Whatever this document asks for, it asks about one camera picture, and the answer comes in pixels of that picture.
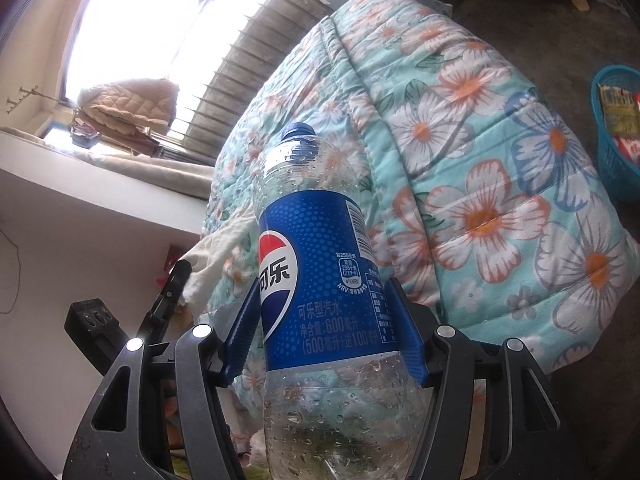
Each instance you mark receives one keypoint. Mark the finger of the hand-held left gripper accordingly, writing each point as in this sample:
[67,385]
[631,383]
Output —
[170,295]

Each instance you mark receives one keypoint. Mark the blue plastic basket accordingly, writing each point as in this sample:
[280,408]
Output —
[607,160]

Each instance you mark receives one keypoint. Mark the wall coat hooks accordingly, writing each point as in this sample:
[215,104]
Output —
[25,97]

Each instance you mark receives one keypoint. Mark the cream bed sheet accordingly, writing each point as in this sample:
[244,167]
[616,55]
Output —
[220,255]

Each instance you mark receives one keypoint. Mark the clear plastic soda bottle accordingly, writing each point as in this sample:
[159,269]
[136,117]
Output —
[320,270]

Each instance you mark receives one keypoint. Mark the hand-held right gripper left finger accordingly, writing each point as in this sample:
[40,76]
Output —
[240,340]

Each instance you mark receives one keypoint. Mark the rolled grey mat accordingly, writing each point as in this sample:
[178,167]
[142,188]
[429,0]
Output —
[125,165]

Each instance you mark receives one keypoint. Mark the yellow green packet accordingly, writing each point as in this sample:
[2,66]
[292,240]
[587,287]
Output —
[617,105]

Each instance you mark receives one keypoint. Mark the pink puffer jacket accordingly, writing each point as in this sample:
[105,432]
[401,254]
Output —
[130,105]

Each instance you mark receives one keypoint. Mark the floral quilt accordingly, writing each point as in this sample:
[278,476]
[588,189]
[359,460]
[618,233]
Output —
[450,160]

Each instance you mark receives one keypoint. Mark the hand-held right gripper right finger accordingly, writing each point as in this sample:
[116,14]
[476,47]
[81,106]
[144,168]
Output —
[412,340]

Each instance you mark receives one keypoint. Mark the metal window railing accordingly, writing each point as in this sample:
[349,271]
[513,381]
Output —
[240,75]

